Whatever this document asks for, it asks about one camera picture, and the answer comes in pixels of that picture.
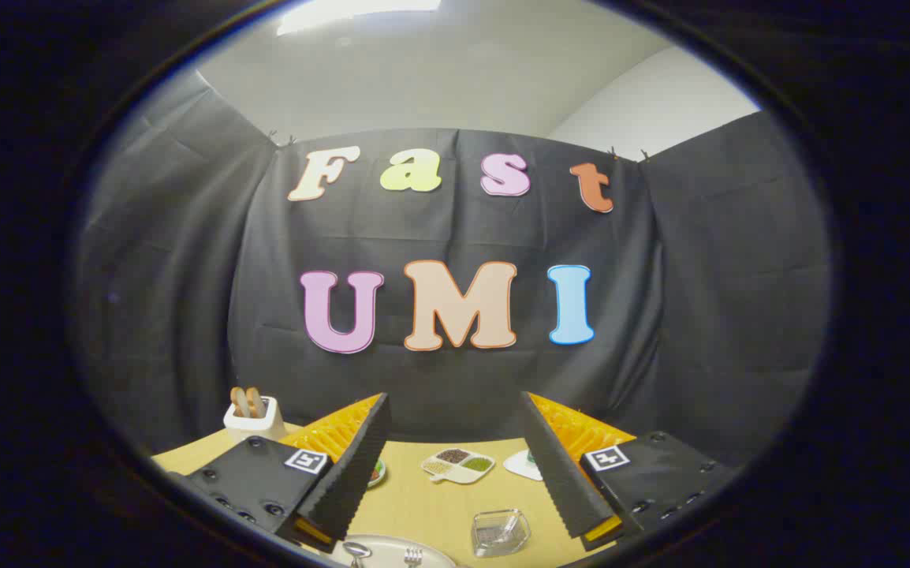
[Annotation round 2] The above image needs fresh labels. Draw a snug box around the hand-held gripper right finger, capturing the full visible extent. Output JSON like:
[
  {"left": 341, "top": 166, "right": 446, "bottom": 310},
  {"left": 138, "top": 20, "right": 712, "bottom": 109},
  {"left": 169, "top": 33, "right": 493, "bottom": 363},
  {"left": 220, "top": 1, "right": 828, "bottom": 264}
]
[{"left": 518, "top": 390, "right": 740, "bottom": 551}]

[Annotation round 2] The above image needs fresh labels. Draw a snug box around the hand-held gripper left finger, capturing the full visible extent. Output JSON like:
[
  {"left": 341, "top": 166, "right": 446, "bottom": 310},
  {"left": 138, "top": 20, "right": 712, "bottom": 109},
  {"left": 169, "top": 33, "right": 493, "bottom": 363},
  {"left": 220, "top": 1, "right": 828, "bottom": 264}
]
[{"left": 163, "top": 392, "right": 393, "bottom": 555}]

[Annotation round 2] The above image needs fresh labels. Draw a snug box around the white coaster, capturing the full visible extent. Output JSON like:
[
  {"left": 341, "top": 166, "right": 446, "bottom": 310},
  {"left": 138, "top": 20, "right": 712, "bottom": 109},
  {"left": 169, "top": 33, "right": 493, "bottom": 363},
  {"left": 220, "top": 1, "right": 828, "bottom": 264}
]
[{"left": 502, "top": 450, "right": 544, "bottom": 482}]

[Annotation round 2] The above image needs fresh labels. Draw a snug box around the large white plate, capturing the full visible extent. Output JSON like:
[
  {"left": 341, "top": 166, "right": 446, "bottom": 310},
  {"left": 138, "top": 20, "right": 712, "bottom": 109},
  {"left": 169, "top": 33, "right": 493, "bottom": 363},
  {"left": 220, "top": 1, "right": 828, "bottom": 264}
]
[{"left": 329, "top": 534, "right": 460, "bottom": 568}]

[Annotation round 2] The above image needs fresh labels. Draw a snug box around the white divided bean dish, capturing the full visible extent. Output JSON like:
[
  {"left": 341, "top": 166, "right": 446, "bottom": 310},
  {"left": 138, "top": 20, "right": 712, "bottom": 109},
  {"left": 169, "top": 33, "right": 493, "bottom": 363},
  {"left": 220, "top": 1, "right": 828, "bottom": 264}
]
[{"left": 421, "top": 447, "right": 496, "bottom": 484}]

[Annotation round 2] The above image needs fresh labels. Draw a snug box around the white toaster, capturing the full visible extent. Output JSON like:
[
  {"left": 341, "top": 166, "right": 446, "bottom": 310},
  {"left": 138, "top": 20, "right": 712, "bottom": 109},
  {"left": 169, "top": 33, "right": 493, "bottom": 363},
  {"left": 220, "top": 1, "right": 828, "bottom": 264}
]
[{"left": 223, "top": 397, "right": 289, "bottom": 443}]

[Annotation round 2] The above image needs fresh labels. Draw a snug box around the clear wire cutlery basket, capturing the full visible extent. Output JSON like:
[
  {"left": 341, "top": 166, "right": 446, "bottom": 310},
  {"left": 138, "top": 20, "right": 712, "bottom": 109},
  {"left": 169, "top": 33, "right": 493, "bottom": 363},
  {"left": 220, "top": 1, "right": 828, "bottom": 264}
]
[{"left": 471, "top": 509, "right": 532, "bottom": 559}]

